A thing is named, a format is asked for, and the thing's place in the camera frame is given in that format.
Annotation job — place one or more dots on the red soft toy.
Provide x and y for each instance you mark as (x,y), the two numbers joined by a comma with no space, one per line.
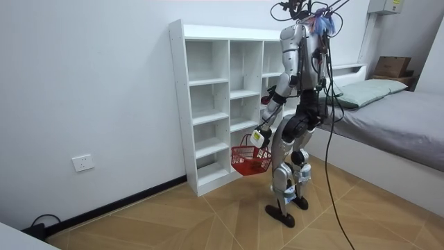
(265,100)

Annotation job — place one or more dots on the white cubby shelf unit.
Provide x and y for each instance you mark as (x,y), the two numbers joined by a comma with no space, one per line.
(208,104)

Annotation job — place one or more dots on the grey wall electrical box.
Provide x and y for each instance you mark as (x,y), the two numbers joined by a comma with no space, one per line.
(384,6)

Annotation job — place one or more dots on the robot legs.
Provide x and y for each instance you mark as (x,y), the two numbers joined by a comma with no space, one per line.
(288,149)

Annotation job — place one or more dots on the red plastic shopping basket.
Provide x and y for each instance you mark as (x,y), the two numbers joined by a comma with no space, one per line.
(250,161)

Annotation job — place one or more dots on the white desk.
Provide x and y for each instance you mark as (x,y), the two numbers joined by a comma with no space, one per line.
(17,239)

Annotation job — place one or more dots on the robot body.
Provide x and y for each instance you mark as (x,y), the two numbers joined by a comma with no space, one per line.
(310,69)

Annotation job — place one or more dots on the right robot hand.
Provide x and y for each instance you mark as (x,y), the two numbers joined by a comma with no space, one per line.
(271,91)

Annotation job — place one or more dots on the grey bed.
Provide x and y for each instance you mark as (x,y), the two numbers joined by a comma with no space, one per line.
(392,132)

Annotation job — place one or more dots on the white wall socket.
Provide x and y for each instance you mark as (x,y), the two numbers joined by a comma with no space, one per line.
(83,162)

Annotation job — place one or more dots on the pale green pillow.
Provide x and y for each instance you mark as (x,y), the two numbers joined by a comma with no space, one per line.
(367,92)

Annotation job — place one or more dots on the white wall conduit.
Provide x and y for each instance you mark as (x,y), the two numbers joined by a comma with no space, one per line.
(366,38)

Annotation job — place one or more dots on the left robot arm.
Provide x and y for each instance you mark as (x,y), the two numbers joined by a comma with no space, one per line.
(288,62)

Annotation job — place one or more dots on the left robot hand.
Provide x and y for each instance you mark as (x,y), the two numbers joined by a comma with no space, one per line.
(257,138)

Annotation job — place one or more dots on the black power adapter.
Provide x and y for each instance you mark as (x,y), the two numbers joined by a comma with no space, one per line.
(34,231)

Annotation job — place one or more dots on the brown cardboard box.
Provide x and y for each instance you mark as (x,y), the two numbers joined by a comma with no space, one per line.
(392,66)

